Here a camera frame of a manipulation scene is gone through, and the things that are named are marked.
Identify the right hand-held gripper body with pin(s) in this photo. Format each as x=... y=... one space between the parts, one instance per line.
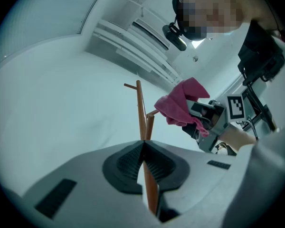
x=235 y=108

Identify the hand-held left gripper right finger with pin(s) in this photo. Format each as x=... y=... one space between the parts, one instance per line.
x=204 y=182

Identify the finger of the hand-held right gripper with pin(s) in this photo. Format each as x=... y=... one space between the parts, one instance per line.
x=204 y=110
x=188 y=130

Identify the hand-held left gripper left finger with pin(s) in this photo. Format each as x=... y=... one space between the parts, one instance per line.
x=90 y=189

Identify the pink cloth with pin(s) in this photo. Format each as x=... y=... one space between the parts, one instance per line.
x=175 y=103

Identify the wooden coat rack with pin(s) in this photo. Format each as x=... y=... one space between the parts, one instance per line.
x=150 y=193

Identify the person's right forearm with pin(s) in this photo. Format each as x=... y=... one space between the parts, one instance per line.
x=240 y=138

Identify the black chest pack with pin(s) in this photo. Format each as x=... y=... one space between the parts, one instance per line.
x=261 y=56

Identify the ceiling air conditioner vent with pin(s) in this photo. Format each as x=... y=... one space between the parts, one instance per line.
x=152 y=33

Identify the person's head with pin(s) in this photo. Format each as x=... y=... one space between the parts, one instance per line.
x=218 y=6

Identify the frosted glass partition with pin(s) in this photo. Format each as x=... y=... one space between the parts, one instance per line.
x=38 y=15

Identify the black head-worn camera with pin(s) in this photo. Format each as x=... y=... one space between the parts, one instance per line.
x=174 y=38

